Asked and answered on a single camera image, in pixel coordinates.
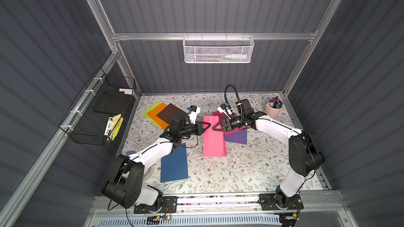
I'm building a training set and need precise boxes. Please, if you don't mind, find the pink pen cup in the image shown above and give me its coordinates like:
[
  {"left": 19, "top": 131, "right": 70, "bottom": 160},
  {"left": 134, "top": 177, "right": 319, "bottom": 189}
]
[{"left": 264, "top": 96, "right": 284, "bottom": 119}]

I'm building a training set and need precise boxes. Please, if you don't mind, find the white mesh wall basket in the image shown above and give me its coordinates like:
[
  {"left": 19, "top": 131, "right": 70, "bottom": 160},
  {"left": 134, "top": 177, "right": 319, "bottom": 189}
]
[{"left": 183, "top": 35, "right": 255, "bottom": 64}]

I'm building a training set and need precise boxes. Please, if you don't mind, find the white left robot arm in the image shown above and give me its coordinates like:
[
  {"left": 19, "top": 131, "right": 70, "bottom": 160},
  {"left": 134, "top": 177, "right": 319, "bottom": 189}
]
[{"left": 101, "top": 113, "right": 211, "bottom": 212}]

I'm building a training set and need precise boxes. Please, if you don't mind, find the white tape roll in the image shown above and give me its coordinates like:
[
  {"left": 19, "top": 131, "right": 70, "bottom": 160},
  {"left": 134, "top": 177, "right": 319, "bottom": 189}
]
[{"left": 143, "top": 165, "right": 155, "bottom": 180}]

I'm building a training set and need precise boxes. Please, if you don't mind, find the blue tape dispenser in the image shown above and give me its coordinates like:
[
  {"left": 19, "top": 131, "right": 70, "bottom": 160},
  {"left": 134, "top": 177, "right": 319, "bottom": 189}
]
[{"left": 125, "top": 151, "right": 135, "bottom": 156}]

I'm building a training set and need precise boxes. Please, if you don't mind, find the black wire wall basket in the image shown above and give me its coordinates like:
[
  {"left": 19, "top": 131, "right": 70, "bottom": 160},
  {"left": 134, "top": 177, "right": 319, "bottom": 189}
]
[{"left": 60, "top": 68, "right": 137, "bottom": 147}]

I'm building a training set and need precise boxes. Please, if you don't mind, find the aluminium frame post left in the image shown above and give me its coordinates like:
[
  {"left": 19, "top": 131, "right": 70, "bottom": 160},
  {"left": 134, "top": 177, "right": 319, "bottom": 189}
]
[{"left": 86, "top": 0, "right": 118, "bottom": 54}]

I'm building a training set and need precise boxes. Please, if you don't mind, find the orange paper sheet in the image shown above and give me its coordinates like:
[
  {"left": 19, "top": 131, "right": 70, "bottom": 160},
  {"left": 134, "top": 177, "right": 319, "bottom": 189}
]
[{"left": 148, "top": 103, "right": 169, "bottom": 129}]

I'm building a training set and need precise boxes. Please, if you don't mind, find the purple paper sheet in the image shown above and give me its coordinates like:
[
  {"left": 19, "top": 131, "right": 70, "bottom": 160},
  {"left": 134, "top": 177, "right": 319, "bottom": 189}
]
[{"left": 224, "top": 129, "right": 248, "bottom": 145}]

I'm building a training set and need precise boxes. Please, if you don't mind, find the blue paper sheet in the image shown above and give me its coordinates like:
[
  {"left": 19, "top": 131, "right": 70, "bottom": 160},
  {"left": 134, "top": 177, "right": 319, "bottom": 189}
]
[{"left": 161, "top": 144, "right": 188, "bottom": 183}]

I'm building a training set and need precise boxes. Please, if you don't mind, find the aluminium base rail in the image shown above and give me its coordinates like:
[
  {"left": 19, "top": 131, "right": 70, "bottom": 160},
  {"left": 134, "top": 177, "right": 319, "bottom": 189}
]
[{"left": 132, "top": 192, "right": 305, "bottom": 215}]

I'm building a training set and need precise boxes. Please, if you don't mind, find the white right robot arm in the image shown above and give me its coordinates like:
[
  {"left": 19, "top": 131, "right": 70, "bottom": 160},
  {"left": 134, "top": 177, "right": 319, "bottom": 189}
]
[{"left": 213, "top": 84, "right": 326, "bottom": 210}]

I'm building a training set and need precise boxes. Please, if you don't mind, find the lime green paper sheet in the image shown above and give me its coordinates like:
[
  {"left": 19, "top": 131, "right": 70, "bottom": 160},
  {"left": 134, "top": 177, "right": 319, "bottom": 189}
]
[{"left": 142, "top": 102, "right": 161, "bottom": 126}]

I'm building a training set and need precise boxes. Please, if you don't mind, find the brown paper sheet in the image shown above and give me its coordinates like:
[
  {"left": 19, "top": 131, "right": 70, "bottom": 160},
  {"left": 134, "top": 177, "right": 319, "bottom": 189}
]
[{"left": 157, "top": 104, "right": 188, "bottom": 125}]

